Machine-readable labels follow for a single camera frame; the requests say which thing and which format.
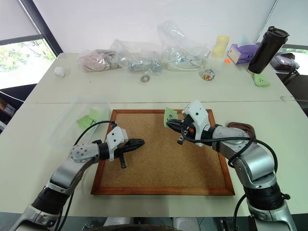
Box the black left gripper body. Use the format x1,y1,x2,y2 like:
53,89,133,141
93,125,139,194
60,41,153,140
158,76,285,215
113,140,136,169

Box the black window frame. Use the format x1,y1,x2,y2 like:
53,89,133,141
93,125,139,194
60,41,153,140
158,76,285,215
0,0,64,57

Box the black bag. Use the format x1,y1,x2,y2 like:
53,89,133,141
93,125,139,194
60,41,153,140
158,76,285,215
270,52,301,84

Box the dark shelf unit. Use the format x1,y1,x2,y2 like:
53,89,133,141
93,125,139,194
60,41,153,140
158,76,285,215
0,83,39,132

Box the clear bag with metal parts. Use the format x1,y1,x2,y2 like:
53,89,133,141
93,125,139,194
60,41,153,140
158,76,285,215
110,39,163,76

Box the clear plastic box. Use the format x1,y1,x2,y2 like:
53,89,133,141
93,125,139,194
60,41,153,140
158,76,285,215
45,95,113,148

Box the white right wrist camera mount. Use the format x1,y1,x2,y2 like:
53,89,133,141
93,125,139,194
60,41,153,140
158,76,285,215
182,100,213,148

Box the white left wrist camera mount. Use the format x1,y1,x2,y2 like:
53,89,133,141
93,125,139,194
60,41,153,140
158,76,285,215
106,127,128,162

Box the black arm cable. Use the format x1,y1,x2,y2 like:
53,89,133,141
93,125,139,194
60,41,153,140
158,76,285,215
181,127,279,174
72,120,118,148

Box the clear jar of pushpins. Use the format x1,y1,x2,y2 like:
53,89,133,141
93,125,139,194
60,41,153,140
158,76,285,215
200,68,218,82

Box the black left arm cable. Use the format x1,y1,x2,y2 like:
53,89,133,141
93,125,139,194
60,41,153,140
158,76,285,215
72,120,118,148

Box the wood-framed cork board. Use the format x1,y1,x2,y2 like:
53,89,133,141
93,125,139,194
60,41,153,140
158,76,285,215
90,109,236,196

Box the clear bag with white cable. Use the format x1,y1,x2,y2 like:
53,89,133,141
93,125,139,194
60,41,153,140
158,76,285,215
157,20,211,72

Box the green sticky note stack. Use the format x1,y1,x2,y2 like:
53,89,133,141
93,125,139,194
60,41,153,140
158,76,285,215
253,73,271,88

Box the purple tissue box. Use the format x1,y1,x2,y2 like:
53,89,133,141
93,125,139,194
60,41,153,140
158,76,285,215
227,43,261,65

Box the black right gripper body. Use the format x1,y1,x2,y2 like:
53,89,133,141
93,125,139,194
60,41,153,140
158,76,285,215
177,115,197,146

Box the black travel tumbler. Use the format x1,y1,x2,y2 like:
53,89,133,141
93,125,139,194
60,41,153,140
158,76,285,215
247,26,291,74

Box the pale yellow plastic container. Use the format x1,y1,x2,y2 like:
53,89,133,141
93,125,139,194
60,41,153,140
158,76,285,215
210,35,231,60

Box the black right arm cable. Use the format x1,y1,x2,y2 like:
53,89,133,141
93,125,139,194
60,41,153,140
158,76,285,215
181,127,279,174

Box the clear bag with pink cloth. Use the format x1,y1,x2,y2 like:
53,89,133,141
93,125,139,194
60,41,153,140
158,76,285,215
77,49,121,73

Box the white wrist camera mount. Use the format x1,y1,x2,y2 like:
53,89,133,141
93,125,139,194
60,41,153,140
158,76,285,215
106,127,128,162
182,100,213,148

